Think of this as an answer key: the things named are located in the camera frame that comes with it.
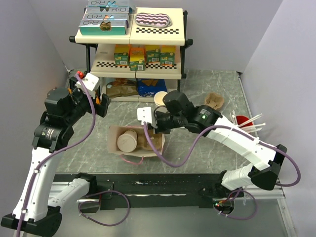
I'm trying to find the cream three-tier shelf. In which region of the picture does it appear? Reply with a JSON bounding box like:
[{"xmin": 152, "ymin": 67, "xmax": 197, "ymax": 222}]
[{"xmin": 69, "ymin": 7, "xmax": 193, "ymax": 91}]

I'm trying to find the blue tortilla chip bag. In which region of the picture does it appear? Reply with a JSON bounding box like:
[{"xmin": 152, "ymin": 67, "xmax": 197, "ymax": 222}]
[{"xmin": 137, "ymin": 79, "xmax": 167, "ymax": 97}]

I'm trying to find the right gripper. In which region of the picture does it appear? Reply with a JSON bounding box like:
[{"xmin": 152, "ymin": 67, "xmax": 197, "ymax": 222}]
[{"xmin": 148, "ymin": 111, "xmax": 185, "ymax": 135}]

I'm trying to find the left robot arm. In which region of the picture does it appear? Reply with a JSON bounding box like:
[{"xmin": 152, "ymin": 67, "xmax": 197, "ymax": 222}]
[{"xmin": 0, "ymin": 74, "xmax": 110, "ymax": 237}]

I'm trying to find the red cup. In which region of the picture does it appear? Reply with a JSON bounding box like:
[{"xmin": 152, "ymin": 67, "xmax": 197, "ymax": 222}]
[{"xmin": 234, "ymin": 115, "xmax": 255, "ymax": 133}]

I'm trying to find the pink white paper bag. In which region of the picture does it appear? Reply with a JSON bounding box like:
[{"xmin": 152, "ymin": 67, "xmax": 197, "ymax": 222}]
[{"xmin": 107, "ymin": 125, "xmax": 157, "ymax": 159}]

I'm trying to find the teal box back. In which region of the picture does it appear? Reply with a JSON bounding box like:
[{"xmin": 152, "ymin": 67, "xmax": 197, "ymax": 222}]
[{"xmin": 87, "ymin": 0, "xmax": 136, "ymax": 9}]

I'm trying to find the green juice carton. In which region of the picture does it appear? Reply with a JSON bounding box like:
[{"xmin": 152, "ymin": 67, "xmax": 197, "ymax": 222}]
[
  {"xmin": 145, "ymin": 45, "xmax": 160, "ymax": 63},
  {"xmin": 114, "ymin": 45, "xmax": 130, "ymax": 66},
  {"xmin": 160, "ymin": 45, "xmax": 176, "ymax": 66}
]

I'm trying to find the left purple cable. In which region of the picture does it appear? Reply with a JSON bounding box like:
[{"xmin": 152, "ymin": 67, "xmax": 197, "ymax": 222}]
[{"xmin": 16, "ymin": 73, "xmax": 130, "ymax": 237}]

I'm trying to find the white paper cup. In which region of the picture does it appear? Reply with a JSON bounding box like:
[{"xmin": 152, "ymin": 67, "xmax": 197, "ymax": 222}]
[{"xmin": 124, "ymin": 129, "xmax": 137, "ymax": 149}]

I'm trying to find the wavy striped sleep mask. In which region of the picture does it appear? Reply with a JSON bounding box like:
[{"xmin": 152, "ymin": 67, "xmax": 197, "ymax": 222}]
[{"xmin": 135, "ymin": 12, "xmax": 172, "ymax": 28}]

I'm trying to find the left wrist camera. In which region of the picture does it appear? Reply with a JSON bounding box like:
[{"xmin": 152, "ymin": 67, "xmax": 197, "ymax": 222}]
[{"xmin": 82, "ymin": 73, "xmax": 102, "ymax": 98}]

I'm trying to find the green juice carton middle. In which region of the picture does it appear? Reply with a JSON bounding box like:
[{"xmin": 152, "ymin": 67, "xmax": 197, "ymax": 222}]
[{"xmin": 145, "ymin": 45, "xmax": 160, "ymax": 63}]

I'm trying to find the teal box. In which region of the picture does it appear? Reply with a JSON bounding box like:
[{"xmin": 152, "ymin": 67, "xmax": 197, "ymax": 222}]
[
  {"xmin": 87, "ymin": 0, "xmax": 136, "ymax": 9},
  {"xmin": 85, "ymin": 6, "xmax": 131, "ymax": 14},
  {"xmin": 79, "ymin": 20, "xmax": 128, "ymax": 36},
  {"xmin": 83, "ymin": 13, "xmax": 130, "ymax": 21}
]

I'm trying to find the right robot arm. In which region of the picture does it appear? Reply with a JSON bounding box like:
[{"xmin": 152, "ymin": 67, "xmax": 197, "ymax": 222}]
[{"xmin": 154, "ymin": 90, "xmax": 287, "ymax": 197}]

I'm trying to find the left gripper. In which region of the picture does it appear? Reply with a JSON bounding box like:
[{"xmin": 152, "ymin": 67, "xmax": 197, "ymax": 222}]
[{"xmin": 65, "ymin": 77, "xmax": 111, "ymax": 124}]

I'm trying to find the white plastic lid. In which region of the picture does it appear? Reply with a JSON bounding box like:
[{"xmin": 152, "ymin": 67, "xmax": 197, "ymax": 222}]
[{"xmin": 117, "ymin": 134, "xmax": 135, "ymax": 153}]

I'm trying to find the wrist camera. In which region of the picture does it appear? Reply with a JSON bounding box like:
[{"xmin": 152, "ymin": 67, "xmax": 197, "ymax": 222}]
[
  {"xmin": 82, "ymin": 73, "xmax": 102, "ymax": 98},
  {"xmin": 137, "ymin": 107, "xmax": 157, "ymax": 128}
]

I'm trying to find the orange chip bag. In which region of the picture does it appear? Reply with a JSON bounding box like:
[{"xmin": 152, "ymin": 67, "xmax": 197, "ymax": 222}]
[{"xmin": 68, "ymin": 87, "xmax": 101, "ymax": 105}]

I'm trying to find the teal box front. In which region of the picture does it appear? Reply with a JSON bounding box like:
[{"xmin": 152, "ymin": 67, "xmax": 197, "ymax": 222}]
[{"xmin": 79, "ymin": 20, "xmax": 128, "ymax": 36}]

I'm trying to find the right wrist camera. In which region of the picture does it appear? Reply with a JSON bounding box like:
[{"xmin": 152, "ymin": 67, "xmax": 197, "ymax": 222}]
[{"xmin": 137, "ymin": 107, "xmax": 157, "ymax": 128}]

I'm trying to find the green juice carton left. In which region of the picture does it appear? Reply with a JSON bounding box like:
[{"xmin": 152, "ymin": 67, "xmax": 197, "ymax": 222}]
[{"xmin": 114, "ymin": 45, "xmax": 130, "ymax": 66}]

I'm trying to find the brown chip bag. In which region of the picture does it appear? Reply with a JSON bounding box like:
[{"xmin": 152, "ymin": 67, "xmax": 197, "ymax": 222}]
[{"xmin": 106, "ymin": 79, "xmax": 138, "ymax": 98}]

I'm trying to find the green juice carton right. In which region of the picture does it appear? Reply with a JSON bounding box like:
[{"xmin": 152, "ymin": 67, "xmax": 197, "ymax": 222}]
[{"xmin": 160, "ymin": 45, "xmax": 176, "ymax": 66}]

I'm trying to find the single cardboard cup carrier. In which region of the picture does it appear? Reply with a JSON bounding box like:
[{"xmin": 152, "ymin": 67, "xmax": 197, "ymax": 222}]
[{"xmin": 137, "ymin": 132, "xmax": 162, "ymax": 151}]

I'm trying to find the orange yellow juice carton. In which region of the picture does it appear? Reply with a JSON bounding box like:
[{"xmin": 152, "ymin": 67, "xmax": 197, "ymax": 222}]
[{"xmin": 129, "ymin": 47, "xmax": 146, "ymax": 71}]

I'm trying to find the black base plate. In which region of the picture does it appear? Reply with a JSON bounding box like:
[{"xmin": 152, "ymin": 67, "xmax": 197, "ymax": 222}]
[{"xmin": 53, "ymin": 174, "xmax": 245, "ymax": 210}]

